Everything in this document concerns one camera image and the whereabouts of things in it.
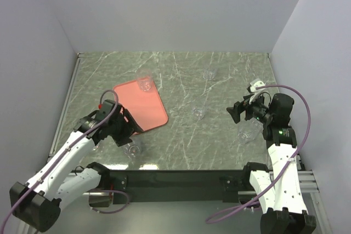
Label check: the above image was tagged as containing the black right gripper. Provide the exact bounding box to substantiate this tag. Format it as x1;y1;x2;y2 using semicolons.
227;92;274;124

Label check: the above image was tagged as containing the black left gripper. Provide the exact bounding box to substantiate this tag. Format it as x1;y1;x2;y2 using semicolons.
109;109;143;146

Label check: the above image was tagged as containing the clear glass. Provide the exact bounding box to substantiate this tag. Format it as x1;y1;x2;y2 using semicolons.
202;68;217;81
122;137;143;158
136;69;152;92
92;143;100;151

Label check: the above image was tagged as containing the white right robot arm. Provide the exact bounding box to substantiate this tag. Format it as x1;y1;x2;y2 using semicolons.
227;93;316;233

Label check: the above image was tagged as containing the clear glass under right arm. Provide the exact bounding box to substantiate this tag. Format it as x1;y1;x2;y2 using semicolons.
237;119;263;144

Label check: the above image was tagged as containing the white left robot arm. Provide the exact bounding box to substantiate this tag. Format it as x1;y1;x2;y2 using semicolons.
9;100;143;232

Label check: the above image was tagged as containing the pink plastic tray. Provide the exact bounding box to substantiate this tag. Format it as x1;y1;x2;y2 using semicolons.
114;80;168;132

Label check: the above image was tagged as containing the clear glass table centre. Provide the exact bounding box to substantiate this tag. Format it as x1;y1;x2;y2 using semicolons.
191;105;206;121

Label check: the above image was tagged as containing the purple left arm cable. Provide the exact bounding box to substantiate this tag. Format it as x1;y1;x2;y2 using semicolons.
0;89;131;234

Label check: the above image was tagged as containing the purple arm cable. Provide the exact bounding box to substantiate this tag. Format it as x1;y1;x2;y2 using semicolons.
205;84;311;224
0;89;131;234

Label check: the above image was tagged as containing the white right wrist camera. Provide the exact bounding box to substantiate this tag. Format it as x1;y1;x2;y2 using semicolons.
247;78;265;94

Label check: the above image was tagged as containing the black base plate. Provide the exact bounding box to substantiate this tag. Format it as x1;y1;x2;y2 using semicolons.
92;170;256;203

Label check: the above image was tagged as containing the aluminium mounting rail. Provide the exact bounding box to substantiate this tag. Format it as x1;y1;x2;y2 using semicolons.
67;170;318;210

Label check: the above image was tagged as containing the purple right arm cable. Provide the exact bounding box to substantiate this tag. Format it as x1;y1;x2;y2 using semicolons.
205;84;311;224

